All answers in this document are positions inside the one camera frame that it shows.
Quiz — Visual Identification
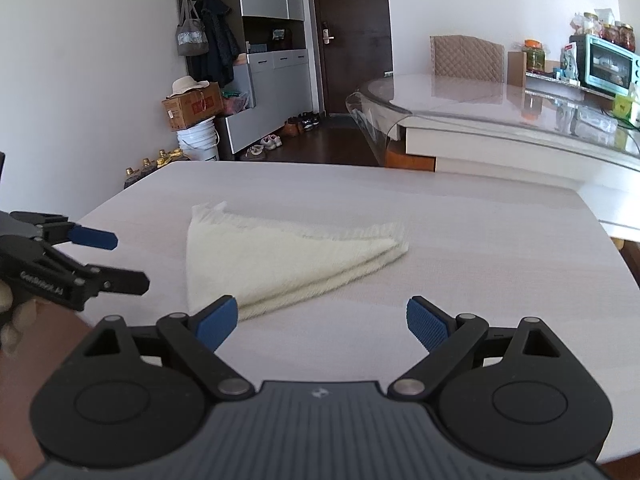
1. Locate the teal toaster oven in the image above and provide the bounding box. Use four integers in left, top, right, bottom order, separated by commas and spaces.
570, 34, 640, 93

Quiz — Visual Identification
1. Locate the person's left hand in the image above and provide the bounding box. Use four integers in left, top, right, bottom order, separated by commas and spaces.
0, 280, 40, 356

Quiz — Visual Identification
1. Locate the dark hanging coat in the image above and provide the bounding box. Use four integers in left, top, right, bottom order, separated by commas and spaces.
192, 0, 241, 88

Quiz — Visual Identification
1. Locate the white shelf riser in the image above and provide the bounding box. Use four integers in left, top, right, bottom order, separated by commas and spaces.
525, 71, 618, 101

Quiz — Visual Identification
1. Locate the cream terry towel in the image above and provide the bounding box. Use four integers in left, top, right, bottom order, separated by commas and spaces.
186, 201, 410, 322

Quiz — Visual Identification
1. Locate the straw hat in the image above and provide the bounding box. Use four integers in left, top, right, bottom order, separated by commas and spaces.
167, 76, 210, 98

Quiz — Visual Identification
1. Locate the white snack packet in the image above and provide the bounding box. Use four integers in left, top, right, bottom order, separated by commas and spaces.
560, 42, 580, 81

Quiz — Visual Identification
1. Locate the white plastic bucket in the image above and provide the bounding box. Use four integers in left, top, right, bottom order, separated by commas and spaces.
177, 116, 221, 162

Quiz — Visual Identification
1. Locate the orange-lidded pickle jar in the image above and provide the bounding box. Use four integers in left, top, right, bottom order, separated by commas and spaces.
524, 39, 546, 73

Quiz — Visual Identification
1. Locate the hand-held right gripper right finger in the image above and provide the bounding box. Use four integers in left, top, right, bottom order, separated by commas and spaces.
389, 296, 568, 401

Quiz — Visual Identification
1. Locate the grey tote bag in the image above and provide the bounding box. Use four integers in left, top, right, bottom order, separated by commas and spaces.
176, 0, 210, 57

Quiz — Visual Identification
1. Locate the beige quilted chair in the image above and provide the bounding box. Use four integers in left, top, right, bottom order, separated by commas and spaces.
429, 35, 506, 83

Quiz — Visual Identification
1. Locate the dark brown door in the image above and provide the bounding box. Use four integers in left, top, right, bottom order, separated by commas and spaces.
307, 0, 393, 116

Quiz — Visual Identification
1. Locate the cluster of oil bottles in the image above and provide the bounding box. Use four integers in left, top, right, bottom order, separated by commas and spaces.
122, 149, 193, 191

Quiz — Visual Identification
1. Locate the brown wooden board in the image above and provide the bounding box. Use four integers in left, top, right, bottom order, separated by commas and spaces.
507, 51, 527, 86

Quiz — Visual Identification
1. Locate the green tissue box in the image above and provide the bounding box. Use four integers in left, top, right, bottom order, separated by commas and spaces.
614, 92, 640, 121

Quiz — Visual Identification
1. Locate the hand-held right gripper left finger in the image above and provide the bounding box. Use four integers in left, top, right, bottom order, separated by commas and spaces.
70, 296, 254, 401

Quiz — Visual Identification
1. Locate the white glass-topped dining table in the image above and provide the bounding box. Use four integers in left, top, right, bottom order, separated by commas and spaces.
345, 72, 640, 251

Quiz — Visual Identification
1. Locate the row of shoes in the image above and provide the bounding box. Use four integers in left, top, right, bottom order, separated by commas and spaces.
239, 111, 321, 162

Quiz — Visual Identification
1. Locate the pink green plastic bag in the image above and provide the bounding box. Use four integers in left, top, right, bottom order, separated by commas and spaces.
220, 89, 250, 116

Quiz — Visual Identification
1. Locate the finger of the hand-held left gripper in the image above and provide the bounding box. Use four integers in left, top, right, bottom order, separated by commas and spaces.
10, 212, 118, 251
75, 266, 150, 301

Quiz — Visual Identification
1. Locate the red printed cardboard box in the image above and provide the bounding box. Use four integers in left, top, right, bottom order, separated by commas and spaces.
161, 82, 224, 132

